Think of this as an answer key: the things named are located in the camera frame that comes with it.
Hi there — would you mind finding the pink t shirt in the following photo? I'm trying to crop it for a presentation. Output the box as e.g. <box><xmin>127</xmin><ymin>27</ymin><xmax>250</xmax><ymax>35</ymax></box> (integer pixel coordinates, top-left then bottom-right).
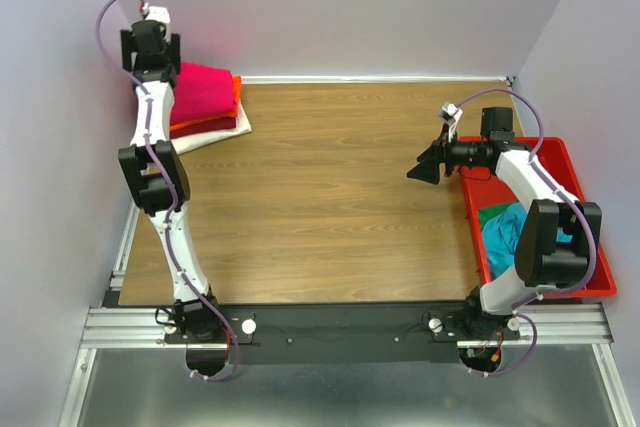
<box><xmin>170</xmin><ymin>62</ymin><xmax>237</xmax><ymax>126</ymax></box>

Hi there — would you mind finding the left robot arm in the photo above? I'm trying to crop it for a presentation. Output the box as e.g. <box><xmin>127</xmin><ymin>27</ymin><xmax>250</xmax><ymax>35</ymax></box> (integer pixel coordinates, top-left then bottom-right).
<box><xmin>118</xmin><ymin>17</ymin><xmax>223</xmax><ymax>343</ymax></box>

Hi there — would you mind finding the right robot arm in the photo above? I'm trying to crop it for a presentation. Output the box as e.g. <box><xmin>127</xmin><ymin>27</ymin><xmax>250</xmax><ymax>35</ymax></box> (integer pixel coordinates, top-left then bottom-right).
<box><xmin>407</xmin><ymin>103</ymin><xmax>602</xmax><ymax>338</ymax></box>

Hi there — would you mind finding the green t shirt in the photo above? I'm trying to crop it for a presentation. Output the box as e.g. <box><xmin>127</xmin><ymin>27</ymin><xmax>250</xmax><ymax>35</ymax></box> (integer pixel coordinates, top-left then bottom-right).
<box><xmin>477</xmin><ymin>202</ymin><xmax>514</xmax><ymax>227</ymax></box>

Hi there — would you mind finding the orange folded t shirt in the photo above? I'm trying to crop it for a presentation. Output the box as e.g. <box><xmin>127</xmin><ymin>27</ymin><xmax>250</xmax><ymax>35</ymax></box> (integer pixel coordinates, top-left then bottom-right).
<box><xmin>170</xmin><ymin>76</ymin><xmax>237</xmax><ymax>126</ymax></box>

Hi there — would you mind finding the teal t shirt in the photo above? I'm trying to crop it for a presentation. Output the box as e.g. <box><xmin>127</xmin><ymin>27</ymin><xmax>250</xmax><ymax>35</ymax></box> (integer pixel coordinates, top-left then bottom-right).
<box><xmin>480</xmin><ymin>211</ymin><xmax>574</xmax><ymax>281</ymax></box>

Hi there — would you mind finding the white folded t shirt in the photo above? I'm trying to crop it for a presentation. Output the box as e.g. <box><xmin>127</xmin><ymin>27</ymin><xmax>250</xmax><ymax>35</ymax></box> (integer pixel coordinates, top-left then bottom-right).
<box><xmin>172</xmin><ymin>104</ymin><xmax>252</xmax><ymax>155</ymax></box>

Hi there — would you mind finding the red plastic bin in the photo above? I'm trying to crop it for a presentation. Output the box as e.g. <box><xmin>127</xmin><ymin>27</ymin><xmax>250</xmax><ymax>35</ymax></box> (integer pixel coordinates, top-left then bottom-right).
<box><xmin>454</xmin><ymin>137</ymin><xmax>617</xmax><ymax>298</ymax></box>

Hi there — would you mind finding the dark red folded t shirt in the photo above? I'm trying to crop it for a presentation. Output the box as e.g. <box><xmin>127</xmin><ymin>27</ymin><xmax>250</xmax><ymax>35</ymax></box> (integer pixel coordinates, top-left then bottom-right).
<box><xmin>170</xmin><ymin>116</ymin><xmax>237</xmax><ymax>139</ymax></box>

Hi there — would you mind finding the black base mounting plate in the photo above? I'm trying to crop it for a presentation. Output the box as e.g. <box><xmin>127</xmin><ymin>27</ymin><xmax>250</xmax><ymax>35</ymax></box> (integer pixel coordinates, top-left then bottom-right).
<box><xmin>159</xmin><ymin>301</ymin><xmax>519</xmax><ymax>372</ymax></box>

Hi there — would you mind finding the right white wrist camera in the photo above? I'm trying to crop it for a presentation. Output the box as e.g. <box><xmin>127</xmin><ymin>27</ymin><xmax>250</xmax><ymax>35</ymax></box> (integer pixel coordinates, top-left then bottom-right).
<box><xmin>438</xmin><ymin>102</ymin><xmax>463</xmax><ymax>142</ymax></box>

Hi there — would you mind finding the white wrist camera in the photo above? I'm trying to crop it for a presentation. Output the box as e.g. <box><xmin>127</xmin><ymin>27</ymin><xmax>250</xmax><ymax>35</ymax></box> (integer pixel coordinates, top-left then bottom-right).
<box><xmin>140</xmin><ymin>2</ymin><xmax>171</xmax><ymax>32</ymax></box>
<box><xmin>438</xmin><ymin>102</ymin><xmax>463</xmax><ymax>142</ymax></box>

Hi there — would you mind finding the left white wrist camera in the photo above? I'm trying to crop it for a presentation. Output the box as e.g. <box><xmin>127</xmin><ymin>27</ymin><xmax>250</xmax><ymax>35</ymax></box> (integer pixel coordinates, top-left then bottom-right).
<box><xmin>140</xmin><ymin>2</ymin><xmax>171</xmax><ymax>32</ymax></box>

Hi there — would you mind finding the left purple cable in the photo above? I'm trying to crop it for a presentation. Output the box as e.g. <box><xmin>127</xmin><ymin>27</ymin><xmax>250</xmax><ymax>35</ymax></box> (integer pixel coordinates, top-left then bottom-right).
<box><xmin>95</xmin><ymin>0</ymin><xmax>241</xmax><ymax>382</ymax></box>

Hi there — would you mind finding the aluminium frame rail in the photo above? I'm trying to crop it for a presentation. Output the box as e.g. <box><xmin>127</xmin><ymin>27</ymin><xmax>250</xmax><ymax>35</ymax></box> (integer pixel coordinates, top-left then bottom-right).
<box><xmin>81</xmin><ymin>304</ymin><xmax>613</xmax><ymax>349</ymax></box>

